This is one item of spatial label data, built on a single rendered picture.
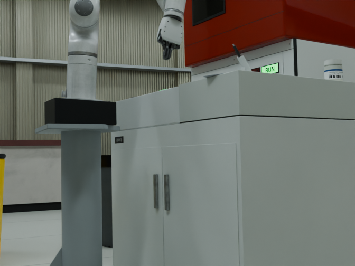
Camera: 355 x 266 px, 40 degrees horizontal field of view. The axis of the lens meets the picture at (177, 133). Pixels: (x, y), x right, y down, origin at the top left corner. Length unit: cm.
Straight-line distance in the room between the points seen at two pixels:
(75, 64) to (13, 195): 495
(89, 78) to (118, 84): 815
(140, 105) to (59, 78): 776
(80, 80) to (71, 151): 28
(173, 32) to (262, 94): 57
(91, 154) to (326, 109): 91
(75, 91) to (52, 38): 803
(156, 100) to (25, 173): 494
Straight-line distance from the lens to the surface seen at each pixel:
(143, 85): 1029
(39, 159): 684
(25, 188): 682
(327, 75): 201
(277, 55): 236
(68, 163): 193
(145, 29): 1056
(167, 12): 206
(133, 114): 216
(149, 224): 206
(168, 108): 191
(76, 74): 197
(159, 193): 197
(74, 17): 198
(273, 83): 168
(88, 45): 199
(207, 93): 170
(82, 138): 192
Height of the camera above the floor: 69
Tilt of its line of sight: 3 degrees up
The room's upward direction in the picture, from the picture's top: 1 degrees counter-clockwise
